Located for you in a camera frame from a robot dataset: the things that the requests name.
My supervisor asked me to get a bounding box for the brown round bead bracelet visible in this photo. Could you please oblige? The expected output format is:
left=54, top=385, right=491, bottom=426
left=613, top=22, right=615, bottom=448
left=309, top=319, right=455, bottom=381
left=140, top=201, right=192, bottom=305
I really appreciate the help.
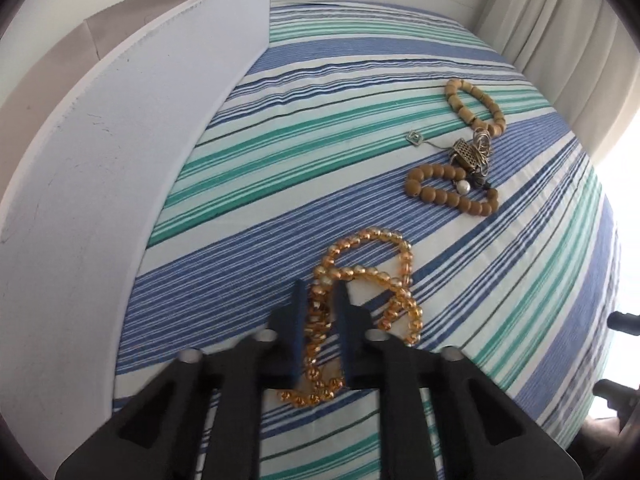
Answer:
left=403, top=161, right=501, bottom=219

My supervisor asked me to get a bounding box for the amber bead necklace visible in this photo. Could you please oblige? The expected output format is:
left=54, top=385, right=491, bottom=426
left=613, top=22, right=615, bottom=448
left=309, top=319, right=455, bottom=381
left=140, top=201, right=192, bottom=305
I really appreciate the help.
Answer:
left=276, top=226, right=426, bottom=409

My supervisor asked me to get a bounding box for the white curtain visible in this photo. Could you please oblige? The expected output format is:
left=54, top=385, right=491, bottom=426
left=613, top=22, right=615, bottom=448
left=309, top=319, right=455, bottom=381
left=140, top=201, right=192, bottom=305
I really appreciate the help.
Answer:
left=475, top=0, right=639, bottom=162

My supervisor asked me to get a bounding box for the light wooden bead bracelet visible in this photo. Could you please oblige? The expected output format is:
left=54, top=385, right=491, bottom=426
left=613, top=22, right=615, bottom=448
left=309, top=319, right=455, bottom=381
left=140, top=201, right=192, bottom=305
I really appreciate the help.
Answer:
left=444, top=77, right=509, bottom=138

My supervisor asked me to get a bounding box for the striped bed sheet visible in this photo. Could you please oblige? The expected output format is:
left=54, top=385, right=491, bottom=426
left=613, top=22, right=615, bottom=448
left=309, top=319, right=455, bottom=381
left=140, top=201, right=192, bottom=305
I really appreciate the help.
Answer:
left=112, top=0, right=622, bottom=480

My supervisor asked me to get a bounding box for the silver keychain charm cluster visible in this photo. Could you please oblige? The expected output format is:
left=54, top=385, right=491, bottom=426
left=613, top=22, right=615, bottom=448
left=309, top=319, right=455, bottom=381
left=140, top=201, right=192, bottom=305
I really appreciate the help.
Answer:
left=405, top=128, right=491, bottom=185

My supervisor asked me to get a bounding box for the white cardboard box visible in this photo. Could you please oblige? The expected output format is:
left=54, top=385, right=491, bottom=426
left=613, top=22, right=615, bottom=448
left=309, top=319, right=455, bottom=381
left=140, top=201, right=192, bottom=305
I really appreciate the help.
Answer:
left=1, top=0, right=270, bottom=477

